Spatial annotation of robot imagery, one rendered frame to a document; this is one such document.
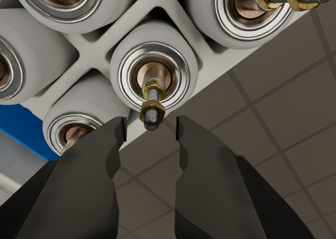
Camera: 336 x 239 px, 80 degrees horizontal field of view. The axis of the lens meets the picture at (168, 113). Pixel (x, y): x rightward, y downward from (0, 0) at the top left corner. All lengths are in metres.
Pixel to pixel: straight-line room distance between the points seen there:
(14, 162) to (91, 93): 0.27
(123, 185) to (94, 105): 0.47
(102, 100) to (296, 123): 0.53
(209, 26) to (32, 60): 0.18
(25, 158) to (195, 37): 0.41
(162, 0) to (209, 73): 0.11
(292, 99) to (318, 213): 0.52
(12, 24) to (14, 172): 0.31
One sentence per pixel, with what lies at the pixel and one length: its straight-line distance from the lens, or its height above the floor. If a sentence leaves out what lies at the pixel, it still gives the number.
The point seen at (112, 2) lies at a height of 0.25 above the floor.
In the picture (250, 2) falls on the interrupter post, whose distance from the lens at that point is 0.20.
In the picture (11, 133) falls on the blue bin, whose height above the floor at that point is 0.12.
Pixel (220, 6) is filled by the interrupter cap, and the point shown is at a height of 0.25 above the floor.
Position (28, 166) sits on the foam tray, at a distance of 0.51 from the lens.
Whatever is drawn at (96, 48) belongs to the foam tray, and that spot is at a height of 0.18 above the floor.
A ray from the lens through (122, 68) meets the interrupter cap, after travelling 0.21.
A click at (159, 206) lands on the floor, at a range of 0.76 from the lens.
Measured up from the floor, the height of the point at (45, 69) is 0.23.
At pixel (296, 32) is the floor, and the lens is 0.55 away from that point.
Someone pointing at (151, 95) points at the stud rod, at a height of 0.30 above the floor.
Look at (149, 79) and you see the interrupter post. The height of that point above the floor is 0.28.
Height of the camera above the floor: 0.45
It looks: 61 degrees down
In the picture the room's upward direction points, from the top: 175 degrees clockwise
